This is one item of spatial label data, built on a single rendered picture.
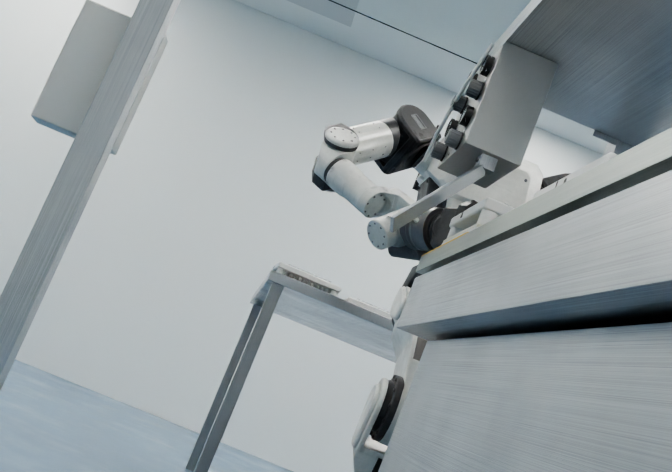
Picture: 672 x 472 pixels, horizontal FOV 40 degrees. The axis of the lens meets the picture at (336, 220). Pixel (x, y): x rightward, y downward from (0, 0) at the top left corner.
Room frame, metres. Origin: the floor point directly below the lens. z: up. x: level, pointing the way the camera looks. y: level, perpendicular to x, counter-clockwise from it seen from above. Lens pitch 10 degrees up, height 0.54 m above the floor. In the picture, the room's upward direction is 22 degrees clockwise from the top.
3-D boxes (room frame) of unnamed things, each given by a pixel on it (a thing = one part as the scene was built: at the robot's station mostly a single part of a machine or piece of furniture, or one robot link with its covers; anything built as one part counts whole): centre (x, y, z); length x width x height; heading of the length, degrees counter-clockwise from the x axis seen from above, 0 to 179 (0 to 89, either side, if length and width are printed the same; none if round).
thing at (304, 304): (3.74, -0.36, 0.83); 1.50 x 1.10 x 0.04; 4
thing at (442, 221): (1.74, -0.20, 0.92); 0.12 x 0.10 x 0.13; 35
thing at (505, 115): (1.62, -0.20, 1.12); 0.22 x 0.11 x 0.20; 3
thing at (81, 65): (1.78, 0.54, 0.95); 0.17 x 0.06 x 0.26; 93
